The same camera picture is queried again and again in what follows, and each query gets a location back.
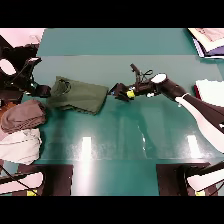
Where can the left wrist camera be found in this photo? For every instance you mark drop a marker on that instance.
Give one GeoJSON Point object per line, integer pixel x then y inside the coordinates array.
{"type": "Point", "coordinates": [32, 61]}

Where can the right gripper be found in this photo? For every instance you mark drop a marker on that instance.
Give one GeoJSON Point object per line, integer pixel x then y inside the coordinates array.
{"type": "Point", "coordinates": [125, 92]}

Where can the beige garment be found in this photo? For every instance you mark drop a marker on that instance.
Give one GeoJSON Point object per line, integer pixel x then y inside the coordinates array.
{"type": "Point", "coordinates": [20, 146]}

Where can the brown garment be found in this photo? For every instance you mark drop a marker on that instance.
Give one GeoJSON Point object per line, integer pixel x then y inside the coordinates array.
{"type": "Point", "coordinates": [23, 116]}

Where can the white garment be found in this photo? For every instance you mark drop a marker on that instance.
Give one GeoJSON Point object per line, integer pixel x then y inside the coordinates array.
{"type": "Point", "coordinates": [211, 92]}

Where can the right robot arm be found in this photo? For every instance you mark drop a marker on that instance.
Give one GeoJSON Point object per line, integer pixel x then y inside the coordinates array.
{"type": "Point", "coordinates": [206, 115]}

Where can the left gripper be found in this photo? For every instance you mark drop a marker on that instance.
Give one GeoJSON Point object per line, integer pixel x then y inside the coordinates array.
{"type": "Point", "coordinates": [42, 91]}

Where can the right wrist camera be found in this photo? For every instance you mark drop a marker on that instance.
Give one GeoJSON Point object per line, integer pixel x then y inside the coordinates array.
{"type": "Point", "coordinates": [135, 70]}

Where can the red garment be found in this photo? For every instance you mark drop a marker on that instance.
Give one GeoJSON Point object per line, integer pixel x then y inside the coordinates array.
{"type": "Point", "coordinates": [196, 90]}

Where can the dark green T-shirt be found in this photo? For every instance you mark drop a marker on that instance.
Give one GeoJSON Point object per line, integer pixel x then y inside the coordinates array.
{"type": "Point", "coordinates": [80, 95]}

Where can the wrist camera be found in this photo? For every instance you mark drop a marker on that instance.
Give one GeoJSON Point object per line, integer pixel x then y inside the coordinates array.
{"type": "Point", "coordinates": [32, 61]}
{"type": "Point", "coordinates": [135, 70]}

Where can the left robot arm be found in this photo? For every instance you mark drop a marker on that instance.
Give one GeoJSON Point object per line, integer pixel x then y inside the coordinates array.
{"type": "Point", "coordinates": [19, 80]}

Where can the purple garment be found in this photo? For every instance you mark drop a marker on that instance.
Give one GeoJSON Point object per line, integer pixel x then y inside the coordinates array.
{"type": "Point", "coordinates": [215, 52]}

